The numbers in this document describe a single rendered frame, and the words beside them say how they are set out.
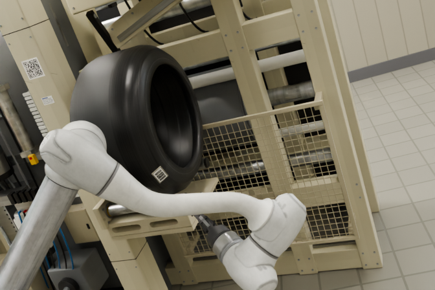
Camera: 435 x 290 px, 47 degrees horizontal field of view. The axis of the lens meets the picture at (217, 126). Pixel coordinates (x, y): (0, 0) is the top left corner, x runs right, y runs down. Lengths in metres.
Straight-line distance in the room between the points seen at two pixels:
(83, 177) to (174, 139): 0.98
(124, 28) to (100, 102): 0.57
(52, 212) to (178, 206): 0.36
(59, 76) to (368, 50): 3.82
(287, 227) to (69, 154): 0.60
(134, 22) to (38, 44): 0.44
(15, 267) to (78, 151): 0.44
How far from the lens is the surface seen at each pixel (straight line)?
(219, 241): 1.48
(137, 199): 1.29
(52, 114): 2.03
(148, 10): 2.14
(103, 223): 2.02
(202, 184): 2.16
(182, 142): 2.16
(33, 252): 1.52
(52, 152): 1.26
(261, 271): 1.40
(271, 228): 1.37
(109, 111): 1.69
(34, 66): 1.98
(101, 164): 1.26
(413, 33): 5.36
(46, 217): 1.47
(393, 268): 2.72
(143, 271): 2.27
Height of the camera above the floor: 1.71
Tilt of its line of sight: 19 degrees down
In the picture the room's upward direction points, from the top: 19 degrees counter-clockwise
